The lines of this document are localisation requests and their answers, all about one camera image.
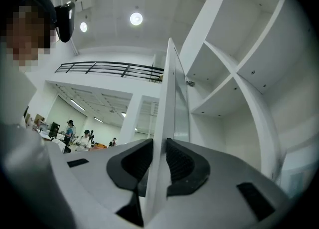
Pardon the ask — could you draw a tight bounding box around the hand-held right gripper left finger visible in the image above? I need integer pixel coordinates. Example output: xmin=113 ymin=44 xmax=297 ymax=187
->
xmin=47 ymin=137 xmax=155 ymax=229

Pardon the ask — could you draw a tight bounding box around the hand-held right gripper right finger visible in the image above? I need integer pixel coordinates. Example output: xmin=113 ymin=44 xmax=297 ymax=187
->
xmin=159 ymin=137 xmax=294 ymax=229

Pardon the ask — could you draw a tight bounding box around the cabinet door with glass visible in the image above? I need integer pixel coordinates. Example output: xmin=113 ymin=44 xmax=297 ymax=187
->
xmin=143 ymin=37 xmax=191 ymax=225

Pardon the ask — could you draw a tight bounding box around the white desk hutch shelving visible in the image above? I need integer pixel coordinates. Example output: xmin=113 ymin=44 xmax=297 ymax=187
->
xmin=179 ymin=0 xmax=319 ymax=199

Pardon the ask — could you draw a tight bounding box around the person's white flower-print shirt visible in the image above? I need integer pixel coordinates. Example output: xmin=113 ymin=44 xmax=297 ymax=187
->
xmin=0 ymin=48 xmax=50 ymax=149

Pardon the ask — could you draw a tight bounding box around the person's head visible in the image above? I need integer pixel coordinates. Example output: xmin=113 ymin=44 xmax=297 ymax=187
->
xmin=4 ymin=0 xmax=58 ymax=73

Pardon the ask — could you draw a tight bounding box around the black head-worn camera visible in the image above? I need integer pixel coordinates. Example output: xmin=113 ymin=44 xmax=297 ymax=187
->
xmin=54 ymin=0 xmax=76 ymax=43

